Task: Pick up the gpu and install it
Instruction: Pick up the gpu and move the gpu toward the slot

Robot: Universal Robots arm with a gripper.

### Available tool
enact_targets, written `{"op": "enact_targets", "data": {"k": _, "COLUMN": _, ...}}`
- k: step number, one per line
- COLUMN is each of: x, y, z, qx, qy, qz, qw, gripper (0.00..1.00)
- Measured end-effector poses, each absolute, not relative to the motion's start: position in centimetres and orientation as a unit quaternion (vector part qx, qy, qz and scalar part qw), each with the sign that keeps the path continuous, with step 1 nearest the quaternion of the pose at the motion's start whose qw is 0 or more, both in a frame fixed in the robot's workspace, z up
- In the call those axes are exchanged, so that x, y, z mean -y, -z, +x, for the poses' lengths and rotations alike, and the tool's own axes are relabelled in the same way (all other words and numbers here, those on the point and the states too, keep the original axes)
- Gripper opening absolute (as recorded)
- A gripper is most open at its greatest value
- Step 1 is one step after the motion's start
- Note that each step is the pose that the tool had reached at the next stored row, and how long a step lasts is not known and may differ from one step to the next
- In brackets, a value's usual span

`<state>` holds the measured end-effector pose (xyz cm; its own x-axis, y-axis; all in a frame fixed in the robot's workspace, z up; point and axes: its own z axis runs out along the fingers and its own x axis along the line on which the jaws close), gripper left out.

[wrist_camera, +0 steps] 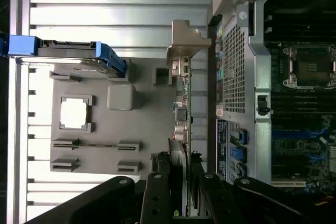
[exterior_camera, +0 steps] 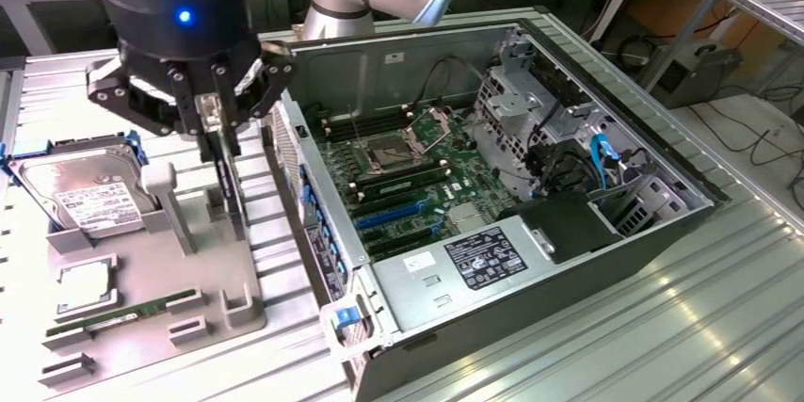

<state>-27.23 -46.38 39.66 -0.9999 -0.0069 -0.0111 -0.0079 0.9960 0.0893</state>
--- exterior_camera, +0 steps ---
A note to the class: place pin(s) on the thin locking lever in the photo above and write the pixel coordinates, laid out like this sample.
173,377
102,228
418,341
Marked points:
357,126

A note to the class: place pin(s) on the hard disk with blue caddy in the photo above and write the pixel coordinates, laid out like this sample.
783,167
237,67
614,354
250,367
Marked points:
82,185

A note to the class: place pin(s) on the CPU socket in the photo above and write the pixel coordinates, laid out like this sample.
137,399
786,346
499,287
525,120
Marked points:
389,152

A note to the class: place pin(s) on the metal socket cover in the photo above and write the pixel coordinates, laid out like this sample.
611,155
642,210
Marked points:
434,122

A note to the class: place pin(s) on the black installed RAM stick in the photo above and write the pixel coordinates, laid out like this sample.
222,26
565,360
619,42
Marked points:
402,184

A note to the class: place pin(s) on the blue expansion slot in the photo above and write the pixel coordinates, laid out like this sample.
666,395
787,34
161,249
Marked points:
386,214

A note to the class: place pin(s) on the green motherboard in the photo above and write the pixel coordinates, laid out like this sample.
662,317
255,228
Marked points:
469,171

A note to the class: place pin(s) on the grey parts rack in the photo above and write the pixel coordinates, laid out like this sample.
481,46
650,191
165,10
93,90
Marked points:
158,279

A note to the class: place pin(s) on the silver CPU chip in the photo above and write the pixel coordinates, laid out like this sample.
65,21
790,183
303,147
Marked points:
85,286

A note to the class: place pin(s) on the metal disk bay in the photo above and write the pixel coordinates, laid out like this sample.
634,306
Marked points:
522,101

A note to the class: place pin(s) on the silver chipset heatsink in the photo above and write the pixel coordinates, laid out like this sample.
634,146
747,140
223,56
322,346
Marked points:
471,220

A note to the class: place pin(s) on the green RAM stick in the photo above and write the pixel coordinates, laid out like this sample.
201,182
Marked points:
126,315

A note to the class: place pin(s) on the grey power supply unit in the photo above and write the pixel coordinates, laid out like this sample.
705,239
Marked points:
465,275

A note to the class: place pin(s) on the blue case latch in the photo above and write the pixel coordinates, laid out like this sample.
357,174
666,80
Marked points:
347,318

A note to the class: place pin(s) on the black plastic shroud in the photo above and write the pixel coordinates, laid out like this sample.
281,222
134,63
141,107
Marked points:
566,223

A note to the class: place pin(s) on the open black PC case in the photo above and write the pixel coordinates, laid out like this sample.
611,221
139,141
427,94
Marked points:
566,279

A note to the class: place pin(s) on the grey box on floor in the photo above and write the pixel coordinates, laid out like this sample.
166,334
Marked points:
691,72

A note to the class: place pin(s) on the aluminium frame table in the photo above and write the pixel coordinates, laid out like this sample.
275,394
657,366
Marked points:
754,11

